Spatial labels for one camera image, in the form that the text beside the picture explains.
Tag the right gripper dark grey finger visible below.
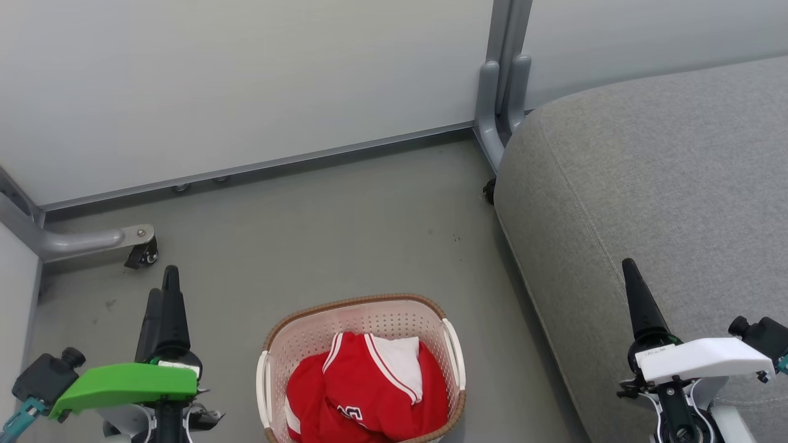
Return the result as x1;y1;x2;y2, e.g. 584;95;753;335
622;258;681;364

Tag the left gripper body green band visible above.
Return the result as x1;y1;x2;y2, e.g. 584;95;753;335
49;362;225;443

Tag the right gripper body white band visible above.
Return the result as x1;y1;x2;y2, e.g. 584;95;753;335
619;337;776;443

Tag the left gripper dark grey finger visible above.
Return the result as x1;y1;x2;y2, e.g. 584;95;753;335
159;266;203;370
135;289;163;365

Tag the plain red shirt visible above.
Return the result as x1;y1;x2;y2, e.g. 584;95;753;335
286;356;395;443

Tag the red Bulls jersey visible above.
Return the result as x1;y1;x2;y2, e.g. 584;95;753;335
322;332;450;441

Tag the grey fabric sofa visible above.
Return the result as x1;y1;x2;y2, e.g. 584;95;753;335
492;55;788;443

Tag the grey partition leg with screw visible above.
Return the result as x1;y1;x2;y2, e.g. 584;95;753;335
0;166;156;265

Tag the white perforated laundry basket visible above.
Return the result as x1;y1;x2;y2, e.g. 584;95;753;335
255;293;467;443

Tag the grey metal partition rail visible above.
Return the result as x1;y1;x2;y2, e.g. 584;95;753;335
40;121;478;213

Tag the grey metal partition post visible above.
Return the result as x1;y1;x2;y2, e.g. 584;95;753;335
474;0;533;173

